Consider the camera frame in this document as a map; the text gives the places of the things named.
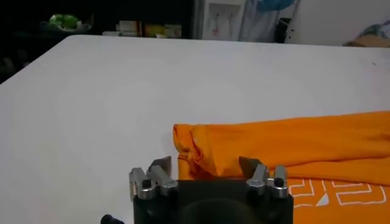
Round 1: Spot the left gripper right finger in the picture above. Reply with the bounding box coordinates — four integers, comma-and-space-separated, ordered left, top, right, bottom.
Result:
238, 156, 289, 199

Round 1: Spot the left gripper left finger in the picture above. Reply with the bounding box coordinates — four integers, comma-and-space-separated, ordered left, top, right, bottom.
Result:
129, 156, 179, 201

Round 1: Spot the orange t-shirt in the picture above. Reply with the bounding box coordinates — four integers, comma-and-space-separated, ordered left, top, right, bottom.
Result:
172, 111, 390, 224

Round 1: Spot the grey pile of clothes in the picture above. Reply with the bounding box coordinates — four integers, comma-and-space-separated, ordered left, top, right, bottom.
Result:
356, 19, 390, 39

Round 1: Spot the black stand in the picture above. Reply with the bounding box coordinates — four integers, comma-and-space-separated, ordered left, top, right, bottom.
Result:
275, 17, 293, 43

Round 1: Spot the green yellow medicine box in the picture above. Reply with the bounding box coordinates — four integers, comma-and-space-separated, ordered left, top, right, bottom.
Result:
144, 23, 167, 39

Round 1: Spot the white red medicine box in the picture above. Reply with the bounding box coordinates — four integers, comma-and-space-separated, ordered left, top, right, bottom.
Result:
115, 20, 143, 37

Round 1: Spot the white metal jug rack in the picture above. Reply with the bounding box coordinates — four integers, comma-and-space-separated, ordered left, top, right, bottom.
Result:
237, 0, 302, 43

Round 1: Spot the white water dispenser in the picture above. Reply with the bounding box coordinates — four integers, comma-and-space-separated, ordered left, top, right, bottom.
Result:
200, 0, 247, 42

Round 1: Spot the blue water jug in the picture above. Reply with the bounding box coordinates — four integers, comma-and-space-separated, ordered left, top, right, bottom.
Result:
257, 0, 297, 13

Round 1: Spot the large cardboard box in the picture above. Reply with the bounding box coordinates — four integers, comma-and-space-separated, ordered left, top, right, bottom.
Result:
342, 33, 390, 48

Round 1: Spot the bowl of green fruit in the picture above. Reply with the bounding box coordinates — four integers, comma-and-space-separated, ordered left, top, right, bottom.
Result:
41, 13, 94, 34

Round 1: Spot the black shelf unit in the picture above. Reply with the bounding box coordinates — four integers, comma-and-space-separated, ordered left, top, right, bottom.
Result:
0, 0, 196, 83

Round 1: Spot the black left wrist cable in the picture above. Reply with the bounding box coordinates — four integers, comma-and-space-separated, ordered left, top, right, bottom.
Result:
100, 214, 125, 224

